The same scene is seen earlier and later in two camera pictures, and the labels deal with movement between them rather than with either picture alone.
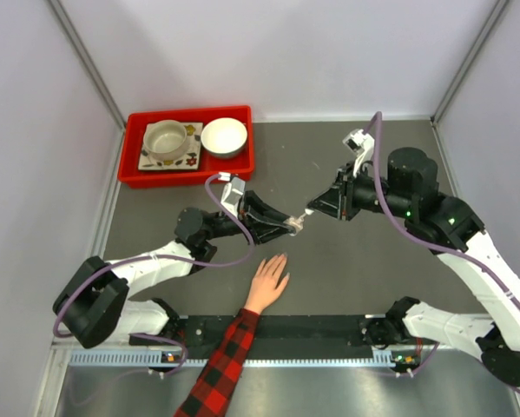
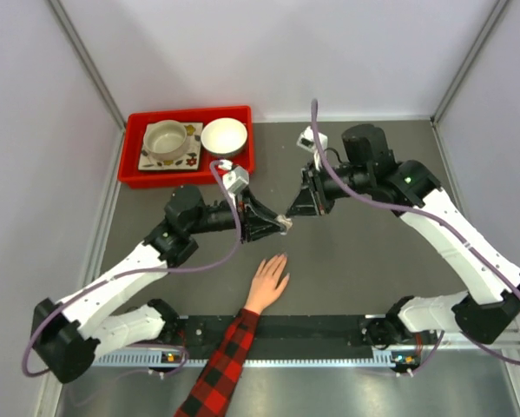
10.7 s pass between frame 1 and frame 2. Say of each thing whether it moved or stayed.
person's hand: stayed
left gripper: stayed
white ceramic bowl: stayed
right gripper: moved
